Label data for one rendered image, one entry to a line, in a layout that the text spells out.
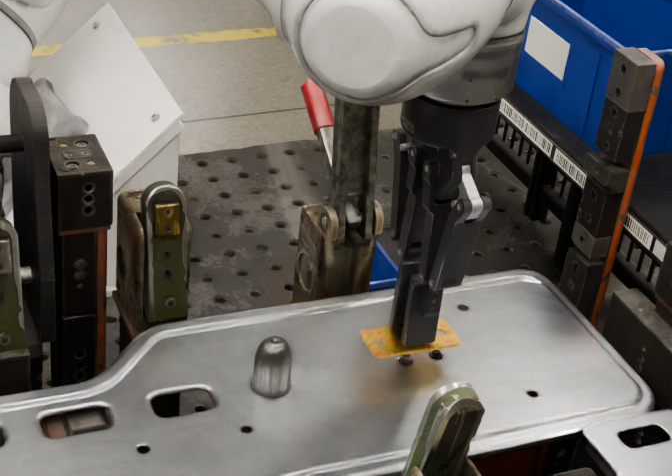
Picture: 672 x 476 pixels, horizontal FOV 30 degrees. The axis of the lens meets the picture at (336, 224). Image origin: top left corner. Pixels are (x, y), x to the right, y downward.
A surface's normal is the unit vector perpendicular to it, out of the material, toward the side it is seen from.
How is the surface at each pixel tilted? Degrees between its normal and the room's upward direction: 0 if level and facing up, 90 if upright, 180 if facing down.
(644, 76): 90
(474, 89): 90
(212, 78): 0
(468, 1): 67
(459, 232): 100
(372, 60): 90
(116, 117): 43
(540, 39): 90
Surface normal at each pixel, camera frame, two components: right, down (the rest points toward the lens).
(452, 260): 0.36, 0.66
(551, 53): -0.91, 0.13
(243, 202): 0.11, -0.85
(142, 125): -0.55, -0.53
